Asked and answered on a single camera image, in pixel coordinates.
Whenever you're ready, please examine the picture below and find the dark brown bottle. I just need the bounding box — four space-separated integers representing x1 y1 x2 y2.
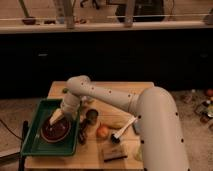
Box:
78 119 88 145

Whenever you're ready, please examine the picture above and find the small wooden block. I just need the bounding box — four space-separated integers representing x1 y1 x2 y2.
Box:
102 148 128 162

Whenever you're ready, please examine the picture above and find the dark bowl on shelf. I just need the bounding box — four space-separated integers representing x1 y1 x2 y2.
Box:
22 18 36 25

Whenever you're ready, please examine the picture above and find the orange-red apple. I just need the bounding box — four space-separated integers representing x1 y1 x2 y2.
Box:
96 125 109 139

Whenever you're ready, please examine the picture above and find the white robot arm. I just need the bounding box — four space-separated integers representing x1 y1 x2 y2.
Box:
60 75 191 171

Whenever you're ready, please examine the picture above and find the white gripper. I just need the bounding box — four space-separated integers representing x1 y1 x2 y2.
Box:
49 93 80 125

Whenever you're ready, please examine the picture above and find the white-handled dish brush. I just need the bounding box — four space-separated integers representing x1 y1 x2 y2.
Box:
110 117 137 143

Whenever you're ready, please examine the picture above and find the green cup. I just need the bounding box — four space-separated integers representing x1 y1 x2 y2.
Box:
135 146 142 162

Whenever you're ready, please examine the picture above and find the orange-brown bowl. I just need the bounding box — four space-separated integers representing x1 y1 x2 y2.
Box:
41 130 69 143

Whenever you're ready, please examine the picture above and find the green cucumber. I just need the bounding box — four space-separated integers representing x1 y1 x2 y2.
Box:
62 88 68 94

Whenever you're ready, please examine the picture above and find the wooden table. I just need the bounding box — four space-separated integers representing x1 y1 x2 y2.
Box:
25 81 154 171

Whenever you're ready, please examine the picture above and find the small metal cup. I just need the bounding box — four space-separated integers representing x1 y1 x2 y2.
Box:
86 109 98 125

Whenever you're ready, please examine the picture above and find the green plastic tray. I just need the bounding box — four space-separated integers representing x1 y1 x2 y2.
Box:
21 99 80 156

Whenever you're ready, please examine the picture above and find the yellow banana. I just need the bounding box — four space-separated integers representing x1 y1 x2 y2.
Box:
106 120 127 130

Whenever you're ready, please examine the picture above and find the blue sponge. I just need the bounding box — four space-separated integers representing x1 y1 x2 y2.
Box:
132 122 140 135

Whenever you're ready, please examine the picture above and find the dark red bowl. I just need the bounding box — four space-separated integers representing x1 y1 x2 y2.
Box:
41 118 71 141

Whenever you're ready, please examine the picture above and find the crumpled blue-white cloth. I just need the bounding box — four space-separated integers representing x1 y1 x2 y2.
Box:
81 96 94 104

